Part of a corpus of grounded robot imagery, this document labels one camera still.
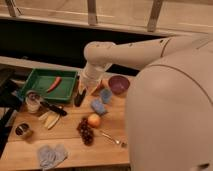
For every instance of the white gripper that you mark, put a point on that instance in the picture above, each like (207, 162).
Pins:
(90, 78)

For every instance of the black eraser block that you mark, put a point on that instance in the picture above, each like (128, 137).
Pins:
(79, 98)

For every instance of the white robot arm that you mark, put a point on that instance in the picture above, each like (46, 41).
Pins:
(169, 104)

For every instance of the orange bowl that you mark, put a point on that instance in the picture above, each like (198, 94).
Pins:
(103, 84)

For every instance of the purple bowl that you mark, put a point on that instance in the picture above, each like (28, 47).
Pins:
(118, 84)

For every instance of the light blue small cup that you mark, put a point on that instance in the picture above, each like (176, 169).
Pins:
(105, 95)

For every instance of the blue sponge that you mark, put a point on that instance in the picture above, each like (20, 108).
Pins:
(98, 107)

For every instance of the apple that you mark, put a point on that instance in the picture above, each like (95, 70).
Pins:
(94, 120)

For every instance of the green plastic tray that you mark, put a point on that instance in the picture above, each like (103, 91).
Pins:
(40, 80)

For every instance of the dark grape bunch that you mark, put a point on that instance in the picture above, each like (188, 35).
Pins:
(86, 132)

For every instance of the pale banana pieces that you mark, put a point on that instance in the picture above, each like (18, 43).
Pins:
(49, 119)

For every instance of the glass jar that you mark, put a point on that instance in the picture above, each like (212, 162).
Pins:
(32, 101)

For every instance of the small metal cup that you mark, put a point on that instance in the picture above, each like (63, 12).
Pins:
(23, 130)

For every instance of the grey blue cloth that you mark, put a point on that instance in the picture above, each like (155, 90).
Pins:
(49, 157)

